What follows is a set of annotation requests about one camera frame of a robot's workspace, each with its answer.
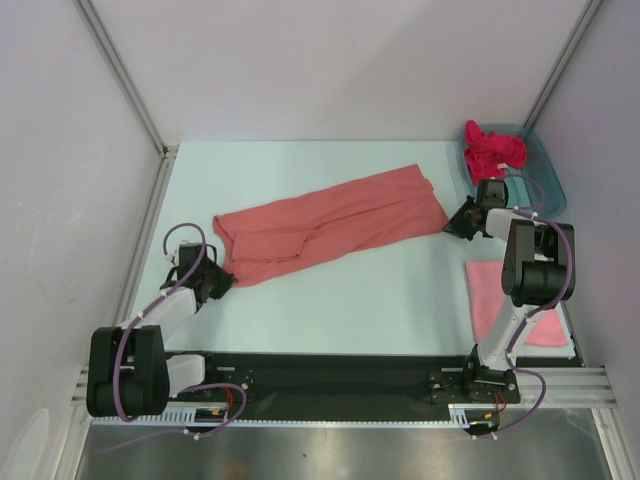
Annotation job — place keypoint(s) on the aluminium post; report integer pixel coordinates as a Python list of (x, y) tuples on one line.
[(109, 51), (569, 50)]

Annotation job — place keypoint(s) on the salmon t shirt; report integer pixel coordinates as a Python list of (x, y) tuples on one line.
[(290, 235)]

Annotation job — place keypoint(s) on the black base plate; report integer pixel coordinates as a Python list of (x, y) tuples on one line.
[(328, 388)]

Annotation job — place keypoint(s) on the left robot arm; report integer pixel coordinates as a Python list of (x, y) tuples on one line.
[(129, 371)]

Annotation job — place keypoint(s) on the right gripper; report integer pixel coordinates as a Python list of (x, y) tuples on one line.
[(455, 224)]

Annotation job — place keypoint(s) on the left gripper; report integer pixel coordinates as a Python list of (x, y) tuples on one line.
[(226, 281)]

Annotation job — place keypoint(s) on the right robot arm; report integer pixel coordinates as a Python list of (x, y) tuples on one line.
[(538, 272)]

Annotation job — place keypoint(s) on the teal plastic bin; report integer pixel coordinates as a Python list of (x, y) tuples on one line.
[(534, 185)]

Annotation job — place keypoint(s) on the left aluminium post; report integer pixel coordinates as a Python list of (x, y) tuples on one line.
[(109, 51)]

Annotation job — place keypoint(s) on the crimson t shirt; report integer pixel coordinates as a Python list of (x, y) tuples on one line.
[(490, 154)]

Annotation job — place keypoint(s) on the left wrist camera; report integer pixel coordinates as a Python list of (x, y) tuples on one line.
[(172, 256)]

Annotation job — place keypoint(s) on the folded pink t shirt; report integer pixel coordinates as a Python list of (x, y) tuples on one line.
[(487, 298)]

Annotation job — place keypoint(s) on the right aluminium post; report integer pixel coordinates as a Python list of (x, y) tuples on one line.
[(569, 50)]

